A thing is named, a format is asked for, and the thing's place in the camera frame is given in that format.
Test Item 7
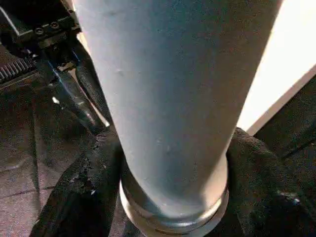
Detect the white plastic table top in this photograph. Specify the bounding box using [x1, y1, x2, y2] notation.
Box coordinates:
[236, 0, 316, 135]

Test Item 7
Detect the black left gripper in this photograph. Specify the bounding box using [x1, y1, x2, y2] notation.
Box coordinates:
[0, 0, 111, 128]

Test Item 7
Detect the black mat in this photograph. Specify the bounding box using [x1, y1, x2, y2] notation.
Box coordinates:
[0, 44, 316, 237]

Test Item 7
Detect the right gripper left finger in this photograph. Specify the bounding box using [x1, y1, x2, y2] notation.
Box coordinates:
[29, 129, 124, 237]

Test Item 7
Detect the white plastic table leg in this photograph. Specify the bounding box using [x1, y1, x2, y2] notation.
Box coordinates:
[73, 0, 284, 235]

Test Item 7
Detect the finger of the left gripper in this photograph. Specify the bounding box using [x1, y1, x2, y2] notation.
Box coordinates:
[75, 65, 111, 119]

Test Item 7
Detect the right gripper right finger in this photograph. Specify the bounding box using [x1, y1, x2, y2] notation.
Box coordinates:
[223, 127, 316, 237]

